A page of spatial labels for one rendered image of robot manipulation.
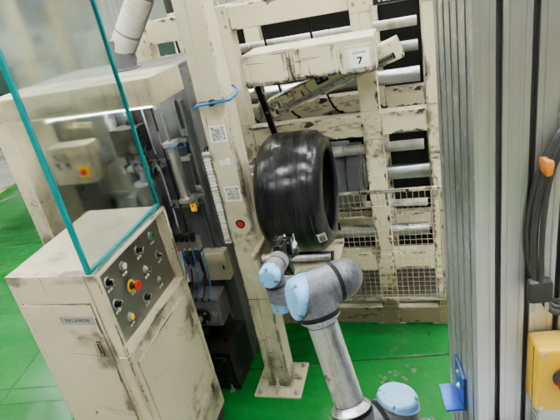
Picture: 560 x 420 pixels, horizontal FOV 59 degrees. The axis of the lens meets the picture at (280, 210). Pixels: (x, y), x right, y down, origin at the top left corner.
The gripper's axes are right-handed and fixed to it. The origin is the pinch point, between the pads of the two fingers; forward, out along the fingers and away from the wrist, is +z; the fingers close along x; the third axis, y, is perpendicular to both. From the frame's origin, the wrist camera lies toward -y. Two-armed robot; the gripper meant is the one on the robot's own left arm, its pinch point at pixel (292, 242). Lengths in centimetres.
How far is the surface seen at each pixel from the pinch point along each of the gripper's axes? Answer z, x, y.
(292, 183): 9.8, -0.9, 22.0
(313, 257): 22.7, -2.3, -16.9
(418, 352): 72, -44, -102
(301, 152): 18.4, -4.5, 32.9
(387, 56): 60, -40, 64
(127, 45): 47, 81, 87
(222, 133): 23, 31, 43
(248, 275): 32, 35, -30
